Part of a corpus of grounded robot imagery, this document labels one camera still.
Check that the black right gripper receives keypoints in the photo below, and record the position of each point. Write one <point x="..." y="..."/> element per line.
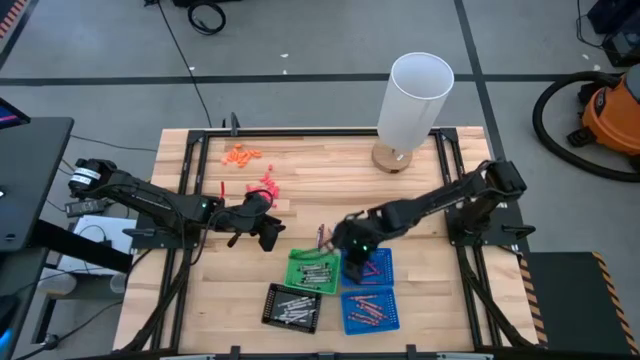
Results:
<point x="357" y="235"/>

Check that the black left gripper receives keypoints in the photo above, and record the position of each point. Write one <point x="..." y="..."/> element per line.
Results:
<point x="252" y="215"/>

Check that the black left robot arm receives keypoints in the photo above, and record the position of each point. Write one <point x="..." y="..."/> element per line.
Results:
<point x="150" y="197"/>

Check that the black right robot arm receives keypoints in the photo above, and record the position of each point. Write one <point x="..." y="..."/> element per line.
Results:
<point x="435" y="200"/>

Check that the blue plastic basket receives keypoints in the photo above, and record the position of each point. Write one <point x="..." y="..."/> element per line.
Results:
<point x="387" y="255"/>
<point x="390" y="327"/>

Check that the green plastic basket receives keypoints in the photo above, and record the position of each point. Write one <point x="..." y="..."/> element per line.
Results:
<point x="295" y="287"/>

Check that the red plastic tab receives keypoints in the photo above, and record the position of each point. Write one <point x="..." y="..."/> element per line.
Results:
<point x="222" y="190"/>

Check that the black plastic basket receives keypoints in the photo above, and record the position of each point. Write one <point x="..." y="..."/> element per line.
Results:
<point x="280" y="327"/>

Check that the black clamp lever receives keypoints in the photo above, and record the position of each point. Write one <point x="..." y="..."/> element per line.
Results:
<point x="517" y="230"/>
<point x="140" y="232"/>

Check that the white box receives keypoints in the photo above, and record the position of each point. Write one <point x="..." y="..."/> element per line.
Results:
<point x="117" y="235"/>

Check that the clear plastic cup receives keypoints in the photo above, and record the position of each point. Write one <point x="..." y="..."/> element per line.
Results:
<point x="118" y="282"/>

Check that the white shade table lamp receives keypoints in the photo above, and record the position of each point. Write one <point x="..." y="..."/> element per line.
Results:
<point x="415" y="100"/>

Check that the black power adapter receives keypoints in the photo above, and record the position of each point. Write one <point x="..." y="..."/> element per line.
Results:
<point x="85" y="206"/>

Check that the black hazard-striped mat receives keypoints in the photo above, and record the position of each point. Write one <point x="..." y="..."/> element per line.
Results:
<point x="575" y="300"/>

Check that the white round container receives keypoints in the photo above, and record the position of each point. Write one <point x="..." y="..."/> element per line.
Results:
<point x="55" y="282"/>

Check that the orange shop vacuum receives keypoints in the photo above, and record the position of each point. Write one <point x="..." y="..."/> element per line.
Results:
<point x="612" y="115"/>
<point x="537" y="120"/>

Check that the black desk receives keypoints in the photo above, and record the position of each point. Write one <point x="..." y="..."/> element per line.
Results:
<point x="35" y="175"/>

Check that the black power plug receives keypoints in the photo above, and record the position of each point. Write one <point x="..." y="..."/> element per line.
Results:
<point x="50" y="341"/>

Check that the monitor screen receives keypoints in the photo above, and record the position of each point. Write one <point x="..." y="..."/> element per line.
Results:
<point x="10" y="117"/>

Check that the hazard-striped floor strip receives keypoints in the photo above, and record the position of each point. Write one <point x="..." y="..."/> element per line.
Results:
<point x="7" y="20"/>

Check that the black equipment case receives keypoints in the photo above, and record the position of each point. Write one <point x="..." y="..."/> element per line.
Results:
<point x="620" y="45"/>

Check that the black aluminium table frame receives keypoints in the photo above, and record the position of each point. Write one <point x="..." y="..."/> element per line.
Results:
<point x="300" y="132"/>

